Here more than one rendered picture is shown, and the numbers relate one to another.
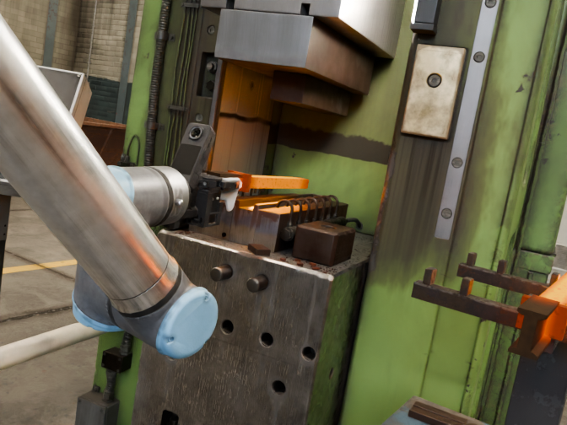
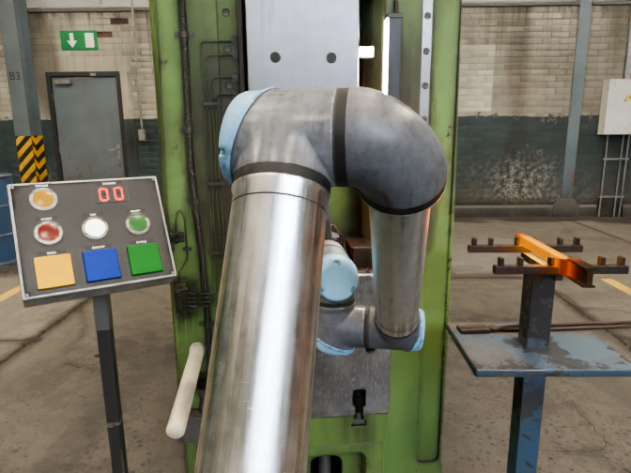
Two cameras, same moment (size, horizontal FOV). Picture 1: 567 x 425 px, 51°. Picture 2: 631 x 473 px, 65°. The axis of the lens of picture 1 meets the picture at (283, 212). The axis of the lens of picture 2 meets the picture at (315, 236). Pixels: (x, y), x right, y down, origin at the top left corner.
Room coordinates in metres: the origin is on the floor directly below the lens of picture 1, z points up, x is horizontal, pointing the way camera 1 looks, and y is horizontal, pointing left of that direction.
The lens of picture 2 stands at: (-0.05, 0.76, 1.32)
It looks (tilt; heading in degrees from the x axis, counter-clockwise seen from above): 12 degrees down; 330
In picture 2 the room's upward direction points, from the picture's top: 1 degrees counter-clockwise
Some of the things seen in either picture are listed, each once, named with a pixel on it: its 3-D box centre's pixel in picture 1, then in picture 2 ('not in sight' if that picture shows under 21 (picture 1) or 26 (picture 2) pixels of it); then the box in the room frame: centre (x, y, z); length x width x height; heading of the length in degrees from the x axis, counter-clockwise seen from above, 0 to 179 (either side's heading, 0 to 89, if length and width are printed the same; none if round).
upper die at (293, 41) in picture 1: (303, 56); not in sight; (1.36, 0.01, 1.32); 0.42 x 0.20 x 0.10; 157
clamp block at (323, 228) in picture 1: (325, 242); (361, 251); (1.15, -0.09, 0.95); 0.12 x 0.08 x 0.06; 157
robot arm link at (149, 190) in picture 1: (120, 201); (332, 273); (0.81, 0.23, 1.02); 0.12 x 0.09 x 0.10; 156
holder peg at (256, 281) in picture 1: (256, 283); not in sight; (1.05, 0.03, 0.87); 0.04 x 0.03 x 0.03; 157
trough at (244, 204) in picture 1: (288, 201); not in sight; (1.35, -0.01, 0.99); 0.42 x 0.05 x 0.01; 157
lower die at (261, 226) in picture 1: (277, 213); not in sight; (1.36, 0.01, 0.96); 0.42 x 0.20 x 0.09; 157
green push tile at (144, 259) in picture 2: not in sight; (145, 259); (1.19, 0.54, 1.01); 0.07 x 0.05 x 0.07; 92
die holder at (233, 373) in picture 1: (281, 328); (316, 313); (1.35, -0.04, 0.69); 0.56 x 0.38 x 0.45; 157
